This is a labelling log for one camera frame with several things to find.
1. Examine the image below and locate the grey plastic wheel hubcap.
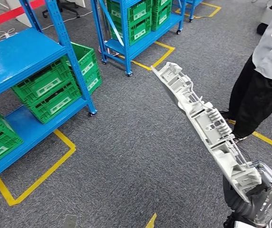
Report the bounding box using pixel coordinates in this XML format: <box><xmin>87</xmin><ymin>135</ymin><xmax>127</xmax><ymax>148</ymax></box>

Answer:
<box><xmin>150</xmin><ymin>61</ymin><xmax>262</xmax><ymax>204</ymax></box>

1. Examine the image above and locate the blue metal shelf rack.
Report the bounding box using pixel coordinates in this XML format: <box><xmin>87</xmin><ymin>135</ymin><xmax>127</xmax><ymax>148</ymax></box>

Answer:
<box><xmin>0</xmin><ymin>0</ymin><xmax>98</xmax><ymax>186</ymax></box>
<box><xmin>89</xmin><ymin>0</ymin><xmax>186</xmax><ymax>78</ymax></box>
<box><xmin>172</xmin><ymin>0</ymin><xmax>204</xmax><ymax>23</ymax></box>

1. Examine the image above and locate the yellow floor tape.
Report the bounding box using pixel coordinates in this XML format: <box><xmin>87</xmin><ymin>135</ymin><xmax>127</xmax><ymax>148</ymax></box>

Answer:
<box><xmin>118</xmin><ymin>41</ymin><xmax>176</xmax><ymax>71</ymax></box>
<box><xmin>175</xmin><ymin>1</ymin><xmax>222</xmax><ymax>19</ymax></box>
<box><xmin>0</xmin><ymin>129</ymin><xmax>76</xmax><ymax>207</ymax></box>
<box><xmin>226</xmin><ymin>103</ymin><xmax>272</xmax><ymax>155</ymax></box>
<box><xmin>145</xmin><ymin>213</ymin><xmax>157</xmax><ymax>228</ymax></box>

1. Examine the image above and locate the person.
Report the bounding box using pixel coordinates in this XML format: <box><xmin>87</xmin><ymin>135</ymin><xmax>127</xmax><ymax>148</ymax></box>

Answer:
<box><xmin>221</xmin><ymin>0</ymin><xmax>272</xmax><ymax>142</ymax></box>

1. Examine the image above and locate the white and black equipment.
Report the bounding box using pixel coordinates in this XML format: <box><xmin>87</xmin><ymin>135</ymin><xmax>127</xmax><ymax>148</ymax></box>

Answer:
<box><xmin>257</xmin><ymin>0</ymin><xmax>272</xmax><ymax>36</ymax></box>

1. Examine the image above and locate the dark robot left foot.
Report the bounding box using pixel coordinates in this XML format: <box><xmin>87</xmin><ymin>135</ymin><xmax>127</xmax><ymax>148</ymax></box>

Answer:
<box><xmin>62</xmin><ymin>214</ymin><xmax>78</xmax><ymax>228</ymax></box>

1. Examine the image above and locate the chrome barrier stanchion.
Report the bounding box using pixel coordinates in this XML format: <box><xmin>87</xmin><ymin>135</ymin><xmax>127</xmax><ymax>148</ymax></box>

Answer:
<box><xmin>97</xmin><ymin>6</ymin><xmax>119</xmax><ymax>57</ymax></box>

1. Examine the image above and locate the black office chair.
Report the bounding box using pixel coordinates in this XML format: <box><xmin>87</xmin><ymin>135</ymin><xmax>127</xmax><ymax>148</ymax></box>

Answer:
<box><xmin>42</xmin><ymin>0</ymin><xmax>81</xmax><ymax>19</ymax></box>

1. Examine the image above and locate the white office desk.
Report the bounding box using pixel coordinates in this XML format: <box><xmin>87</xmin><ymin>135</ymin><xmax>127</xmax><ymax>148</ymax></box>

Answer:
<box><xmin>5</xmin><ymin>0</ymin><xmax>32</xmax><ymax>29</ymax></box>

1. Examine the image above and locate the red barrier belt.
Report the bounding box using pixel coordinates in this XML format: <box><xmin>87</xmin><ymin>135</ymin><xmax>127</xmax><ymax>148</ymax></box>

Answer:
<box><xmin>0</xmin><ymin>0</ymin><xmax>45</xmax><ymax>31</ymax></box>

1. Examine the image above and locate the white cable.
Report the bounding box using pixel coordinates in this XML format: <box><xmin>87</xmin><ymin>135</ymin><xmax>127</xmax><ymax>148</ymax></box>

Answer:
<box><xmin>0</xmin><ymin>11</ymin><xmax>94</xmax><ymax>46</ymax></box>

